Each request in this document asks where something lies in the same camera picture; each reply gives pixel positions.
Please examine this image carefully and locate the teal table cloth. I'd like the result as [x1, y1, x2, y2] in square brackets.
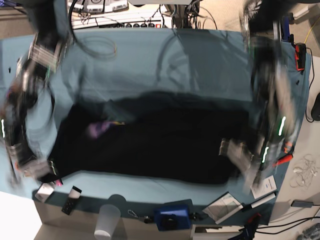
[0, 27, 313, 227]

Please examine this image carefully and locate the red black power tool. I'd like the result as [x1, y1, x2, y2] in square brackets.
[294, 43, 307, 72]

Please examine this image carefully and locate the black white marker pen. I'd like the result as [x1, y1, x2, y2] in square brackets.
[241, 191, 277, 212]

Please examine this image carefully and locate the white power strip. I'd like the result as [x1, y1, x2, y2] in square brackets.
[71, 11, 173, 29]

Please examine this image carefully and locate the white cable bundle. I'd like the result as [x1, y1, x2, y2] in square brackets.
[289, 153, 320, 190]

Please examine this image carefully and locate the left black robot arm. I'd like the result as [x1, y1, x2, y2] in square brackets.
[219, 0, 300, 192]

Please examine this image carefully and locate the orange black screwdriver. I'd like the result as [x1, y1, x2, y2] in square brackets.
[273, 153, 293, 167]

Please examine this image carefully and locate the folded map booklet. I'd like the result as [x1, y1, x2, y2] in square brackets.
[202, 192, 243, 224]

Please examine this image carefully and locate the white printed card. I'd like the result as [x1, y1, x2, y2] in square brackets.
[251, 175, 277, 199]

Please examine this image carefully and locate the white packaged card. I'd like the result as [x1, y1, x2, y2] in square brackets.
[35, 183, 55, 203]

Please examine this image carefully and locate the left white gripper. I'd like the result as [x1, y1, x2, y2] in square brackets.
[219, 138, 262, 193]

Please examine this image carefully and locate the black t-shirt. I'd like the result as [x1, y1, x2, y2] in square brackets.
[40, 92, 257, 185]

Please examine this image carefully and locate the blue camera box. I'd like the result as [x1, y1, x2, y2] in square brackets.
[153, 204, 192, 232]

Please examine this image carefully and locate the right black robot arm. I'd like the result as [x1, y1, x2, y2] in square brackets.
[0, 0, 73, 183]

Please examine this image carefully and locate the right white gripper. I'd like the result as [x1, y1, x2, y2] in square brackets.
[7, 144, 58, 182]

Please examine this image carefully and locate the metal carabiner keyring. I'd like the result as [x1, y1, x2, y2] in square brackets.
[127, 209, 154, 224]

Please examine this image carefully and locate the translucent plastic cup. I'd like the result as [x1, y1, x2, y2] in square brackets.
[94, 204, 121, 240]

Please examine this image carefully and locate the black white remote control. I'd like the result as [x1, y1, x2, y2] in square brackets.
[61, 186, 82, 216]

